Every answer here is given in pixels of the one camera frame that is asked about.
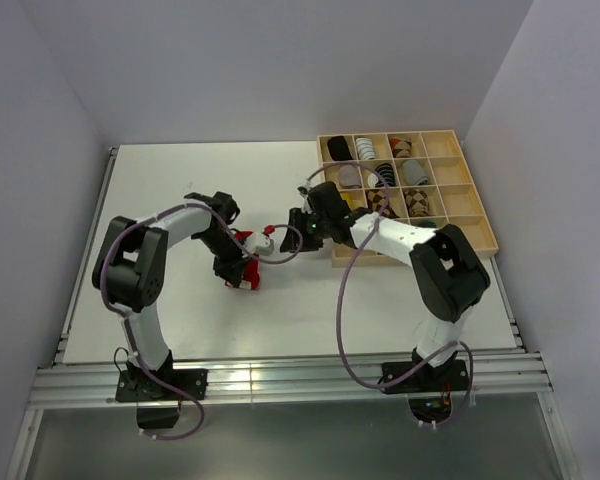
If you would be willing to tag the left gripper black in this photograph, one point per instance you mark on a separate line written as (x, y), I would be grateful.
(231, 270)

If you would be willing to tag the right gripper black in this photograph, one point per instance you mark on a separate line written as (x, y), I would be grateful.
(297, 219)

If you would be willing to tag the red sock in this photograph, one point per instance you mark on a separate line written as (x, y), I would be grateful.
(244, 272)

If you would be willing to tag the dark green reindeer sock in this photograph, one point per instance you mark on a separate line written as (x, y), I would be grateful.
(427, 224)

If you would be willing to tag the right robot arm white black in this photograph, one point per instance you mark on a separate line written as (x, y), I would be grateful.
(450, 277)

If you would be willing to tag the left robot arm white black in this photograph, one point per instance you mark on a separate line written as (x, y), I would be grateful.
(130, 268)

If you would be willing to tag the rolled yellow sock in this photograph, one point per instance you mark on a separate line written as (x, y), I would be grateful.
(353, 199)

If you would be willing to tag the rolled grey beige sock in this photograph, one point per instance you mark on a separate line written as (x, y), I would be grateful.
(349, 178)

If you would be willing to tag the rolled black striped sock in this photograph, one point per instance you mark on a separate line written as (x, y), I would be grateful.
(383, 175)

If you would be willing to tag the rolled white striped sock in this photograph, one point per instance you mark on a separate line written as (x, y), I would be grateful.
(365, 148)

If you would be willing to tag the rolled dark argyle sock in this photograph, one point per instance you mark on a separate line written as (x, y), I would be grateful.
(418, 202)

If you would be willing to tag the rolled orange argyle sock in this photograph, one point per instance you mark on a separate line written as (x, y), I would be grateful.
(400, 147)

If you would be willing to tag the wooden compartment tray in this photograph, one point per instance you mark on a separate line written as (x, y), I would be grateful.
(456, 199)

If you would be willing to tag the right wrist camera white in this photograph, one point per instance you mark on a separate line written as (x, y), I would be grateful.
(304, 191)

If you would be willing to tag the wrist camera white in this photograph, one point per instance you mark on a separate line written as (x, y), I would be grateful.
(262, 245)
(304, 191)

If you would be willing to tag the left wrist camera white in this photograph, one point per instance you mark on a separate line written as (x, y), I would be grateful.
(262, 245)

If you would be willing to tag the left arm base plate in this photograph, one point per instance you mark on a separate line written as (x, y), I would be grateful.
(135, 386)

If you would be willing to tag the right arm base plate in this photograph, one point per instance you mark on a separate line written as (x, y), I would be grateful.
(450, 377)

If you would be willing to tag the aluminium frame rail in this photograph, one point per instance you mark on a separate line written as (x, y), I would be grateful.
(277, 381)

